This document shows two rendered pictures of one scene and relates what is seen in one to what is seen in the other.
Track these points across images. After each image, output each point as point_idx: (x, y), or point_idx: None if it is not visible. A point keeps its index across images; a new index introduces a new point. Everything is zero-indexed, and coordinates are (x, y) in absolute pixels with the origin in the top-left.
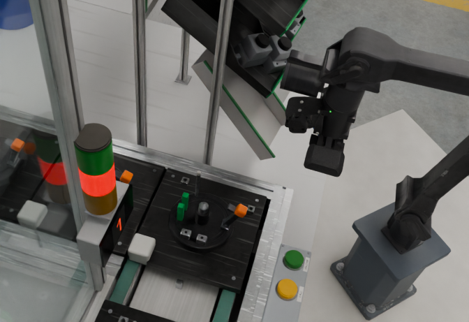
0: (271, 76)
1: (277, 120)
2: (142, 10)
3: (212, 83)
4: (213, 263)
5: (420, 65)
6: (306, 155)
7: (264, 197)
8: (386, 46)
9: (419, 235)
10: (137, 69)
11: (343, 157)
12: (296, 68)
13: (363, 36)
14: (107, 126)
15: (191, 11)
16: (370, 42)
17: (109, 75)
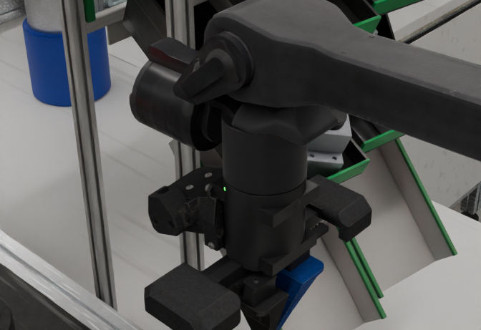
0: None
1: (356, 308)
2: (70, 8)
3: (175, 170)
4: None
5: (362, 61)
6: (154, 280)
7: None
8: (308, 19)
9: None
10: (79, 131)
11: (233, 306)
12: (159, 73)
13: None
14: (91, 265)
15: (154, 23)
16: (270, 6)
17: (149, 192)
